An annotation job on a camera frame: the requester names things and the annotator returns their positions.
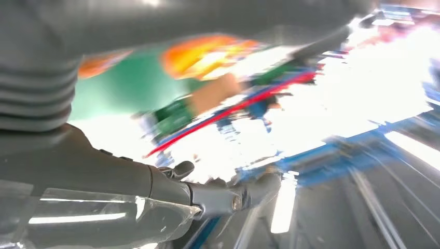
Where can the blue metal rack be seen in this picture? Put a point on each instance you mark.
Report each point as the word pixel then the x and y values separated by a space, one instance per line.
pixel 326 154

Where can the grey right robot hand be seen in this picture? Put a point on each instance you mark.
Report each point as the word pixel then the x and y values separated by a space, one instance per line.
pixel 86 172

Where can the green plastic crate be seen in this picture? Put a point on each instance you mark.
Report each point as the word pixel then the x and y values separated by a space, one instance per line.
pixel 173 117

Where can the brown cardboard box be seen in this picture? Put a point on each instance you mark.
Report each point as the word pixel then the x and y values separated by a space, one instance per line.
pixel 215 94

